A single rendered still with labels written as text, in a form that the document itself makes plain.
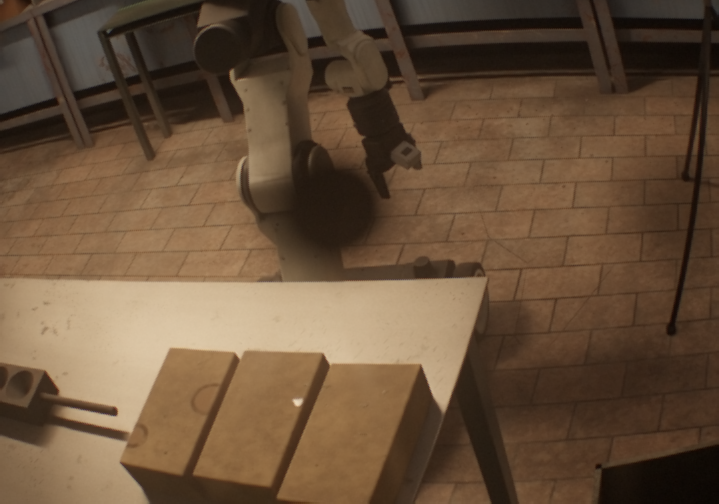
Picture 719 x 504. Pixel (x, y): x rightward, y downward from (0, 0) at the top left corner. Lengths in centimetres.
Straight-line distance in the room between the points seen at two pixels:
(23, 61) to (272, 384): 329
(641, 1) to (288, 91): 150
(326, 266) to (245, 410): 100
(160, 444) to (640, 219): 181
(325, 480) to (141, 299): 60
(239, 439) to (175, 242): 214
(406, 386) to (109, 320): 60
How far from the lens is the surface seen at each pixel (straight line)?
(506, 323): 244
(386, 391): 109
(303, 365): 116
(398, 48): 330
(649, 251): 254
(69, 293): 165
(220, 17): 189
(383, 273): 240
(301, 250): 210
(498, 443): 150
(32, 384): 145
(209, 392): 119
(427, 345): 122
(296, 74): 200
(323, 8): 183
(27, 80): 433
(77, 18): 392
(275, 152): 201
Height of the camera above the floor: 169
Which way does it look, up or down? 36 degrees down
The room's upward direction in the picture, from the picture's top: 21 degrees counter-clockwise
